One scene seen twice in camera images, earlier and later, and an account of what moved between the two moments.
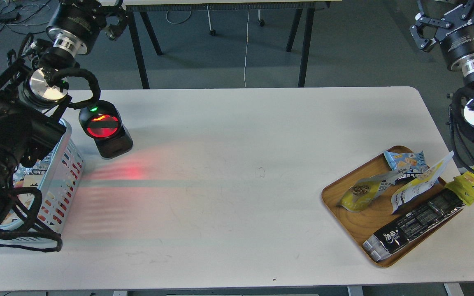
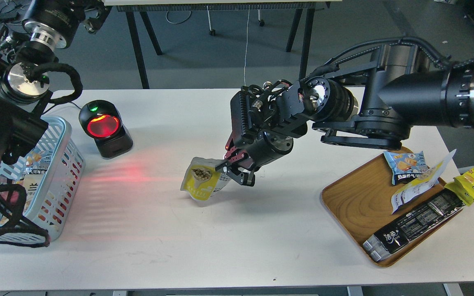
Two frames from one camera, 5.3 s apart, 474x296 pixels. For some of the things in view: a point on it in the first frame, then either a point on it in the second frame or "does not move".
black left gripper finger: (113, 32) to (93, 25)
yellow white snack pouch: (356, 197) to (201, 180)
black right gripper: (472, 51) to (266, 120)
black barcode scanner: (103, 123) does not move
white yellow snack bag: (426, 180) does not move
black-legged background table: (139, 10) does not move
